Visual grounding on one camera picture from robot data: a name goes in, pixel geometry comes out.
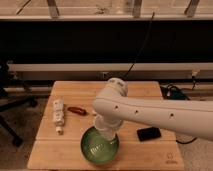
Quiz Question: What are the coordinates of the translucent white cup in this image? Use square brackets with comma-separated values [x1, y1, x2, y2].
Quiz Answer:
[99, 129, 116, 141]

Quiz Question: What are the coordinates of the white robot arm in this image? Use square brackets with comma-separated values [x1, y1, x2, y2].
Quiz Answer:
[92, 78, 213, 141]

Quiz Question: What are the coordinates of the green ceramic bowl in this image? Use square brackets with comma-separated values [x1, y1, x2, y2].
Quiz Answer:
[80, 127, 119, 165]

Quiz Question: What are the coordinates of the red small tool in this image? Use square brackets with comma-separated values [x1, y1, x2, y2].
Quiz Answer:
[67, 107, 87, 116]

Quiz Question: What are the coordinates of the white tube bottle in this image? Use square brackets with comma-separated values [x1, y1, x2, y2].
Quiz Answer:
[53, 99, 65, 135]

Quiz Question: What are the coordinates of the black rectangular phone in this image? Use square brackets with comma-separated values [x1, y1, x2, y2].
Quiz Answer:
[137, 127, 161, 141]

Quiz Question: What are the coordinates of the blue black floor device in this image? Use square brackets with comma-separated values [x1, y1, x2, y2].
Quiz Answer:
[160, 85, 189, 100]

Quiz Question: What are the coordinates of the black office chair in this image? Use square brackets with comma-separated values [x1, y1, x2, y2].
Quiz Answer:
[0, 60, 37, 147]

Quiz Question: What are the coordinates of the black hanging cable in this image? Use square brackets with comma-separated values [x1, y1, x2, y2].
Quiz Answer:
[118, 11, 156, 81]

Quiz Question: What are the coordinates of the black floor cable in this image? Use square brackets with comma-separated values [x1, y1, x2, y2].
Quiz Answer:
[175, 136, 198, 145]

